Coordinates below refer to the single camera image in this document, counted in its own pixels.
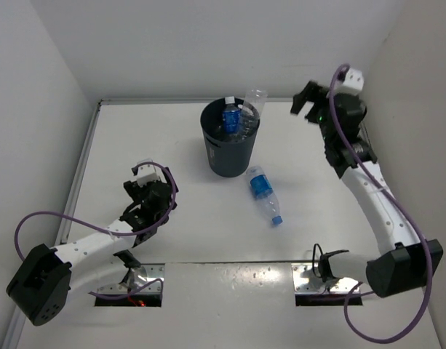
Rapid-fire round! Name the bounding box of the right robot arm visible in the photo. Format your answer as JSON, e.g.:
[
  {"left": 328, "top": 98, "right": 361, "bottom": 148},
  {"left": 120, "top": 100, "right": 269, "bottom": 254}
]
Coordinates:
[{"left": 291, "top": 81, "right": 443, "bottom": 297}]

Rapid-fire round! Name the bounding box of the purple cable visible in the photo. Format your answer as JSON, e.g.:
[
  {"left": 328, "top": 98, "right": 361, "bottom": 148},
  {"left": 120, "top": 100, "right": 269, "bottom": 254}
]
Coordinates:
[
  {"left": 328, "top": 63, "right": 434, "bottom": 345},
  {"left": 15, "top": 161, "right": 178, "bottom": 300}
]

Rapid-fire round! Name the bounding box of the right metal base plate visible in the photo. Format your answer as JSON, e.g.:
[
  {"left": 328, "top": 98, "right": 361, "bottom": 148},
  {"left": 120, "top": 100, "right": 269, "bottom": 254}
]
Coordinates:
[{"left": 291, "top": 262, "right": 357, "bottom": 296}]

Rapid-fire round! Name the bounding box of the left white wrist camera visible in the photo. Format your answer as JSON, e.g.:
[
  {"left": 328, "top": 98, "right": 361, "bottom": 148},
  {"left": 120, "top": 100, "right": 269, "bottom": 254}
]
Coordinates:
[{"left": 132, "top": 158, "right": 161, "bottom": 187}]

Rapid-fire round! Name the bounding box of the clear unlabelled plastic bottle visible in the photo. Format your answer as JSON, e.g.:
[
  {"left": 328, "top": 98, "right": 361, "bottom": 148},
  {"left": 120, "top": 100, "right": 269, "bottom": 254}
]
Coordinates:
[{"left": 238, "top": 89, "right": 268, "bottom": 140}]

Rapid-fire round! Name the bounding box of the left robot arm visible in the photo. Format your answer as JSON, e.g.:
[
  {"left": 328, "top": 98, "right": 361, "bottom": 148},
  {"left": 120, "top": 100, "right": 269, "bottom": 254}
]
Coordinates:
[{"left": 6, "top": 161, "right": 178, "bottom": 326}]

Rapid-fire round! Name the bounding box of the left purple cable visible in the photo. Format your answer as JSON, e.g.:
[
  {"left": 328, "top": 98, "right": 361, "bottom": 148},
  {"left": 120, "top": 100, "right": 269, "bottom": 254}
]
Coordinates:
[{"left": 15, "top": 161, "right": 178, "bottom": 300}]

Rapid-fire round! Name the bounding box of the bottle blue label no cap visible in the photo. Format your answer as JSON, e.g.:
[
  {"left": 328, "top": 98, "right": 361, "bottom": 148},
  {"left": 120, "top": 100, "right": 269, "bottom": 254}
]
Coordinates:
[{"left": 222, "top": 96, "right": 240, "bottom": 135}]

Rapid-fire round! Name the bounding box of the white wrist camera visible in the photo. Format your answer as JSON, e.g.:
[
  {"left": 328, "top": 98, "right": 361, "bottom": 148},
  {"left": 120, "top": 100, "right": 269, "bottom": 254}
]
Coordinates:
[
  {"left": 132, "top": 158, "right": 161, "bottom": 187},
  {"left": 337, "top": 68, "right": 365, "bottom": 96}
]

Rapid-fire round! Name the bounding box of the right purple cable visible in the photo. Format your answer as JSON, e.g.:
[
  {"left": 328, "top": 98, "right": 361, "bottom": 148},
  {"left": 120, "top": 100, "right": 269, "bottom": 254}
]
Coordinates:
[{"left": 328, "top": 63, "right": 434, "bottom": 345}]

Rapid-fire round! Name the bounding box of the black cable at right base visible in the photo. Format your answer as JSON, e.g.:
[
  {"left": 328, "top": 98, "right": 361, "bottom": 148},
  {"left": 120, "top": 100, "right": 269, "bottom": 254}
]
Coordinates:
[{"left": 311, "top": 243, "right": 350, "bottom": 283}]

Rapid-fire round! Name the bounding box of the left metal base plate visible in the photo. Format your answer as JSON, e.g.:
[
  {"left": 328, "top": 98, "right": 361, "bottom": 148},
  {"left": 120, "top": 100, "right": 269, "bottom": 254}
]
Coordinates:
[{"left": 97, "top": 264, "right": 165, "bottom": 295}]

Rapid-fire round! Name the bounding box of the metal base plate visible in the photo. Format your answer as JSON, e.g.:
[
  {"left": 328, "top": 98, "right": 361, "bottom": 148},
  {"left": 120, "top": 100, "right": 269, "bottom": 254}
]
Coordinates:
[
  {"left": 97, "top": 264, "right": 165, "bottom": 295},
  {"left": 291, "top": 262, "right": 357, "bottom": 296}
]

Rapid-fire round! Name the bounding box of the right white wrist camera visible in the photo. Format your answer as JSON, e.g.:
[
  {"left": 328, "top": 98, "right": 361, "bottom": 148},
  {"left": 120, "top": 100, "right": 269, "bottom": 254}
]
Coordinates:
[{"left": 337, "top": 68, "right": 365, "bottom": 96}]

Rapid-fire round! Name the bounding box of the dark grey plastic bin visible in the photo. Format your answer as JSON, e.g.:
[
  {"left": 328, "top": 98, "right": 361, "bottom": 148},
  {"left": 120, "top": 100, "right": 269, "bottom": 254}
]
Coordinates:
[{"left": 200, "top": 98, "right": 260, "bottom": 177}]

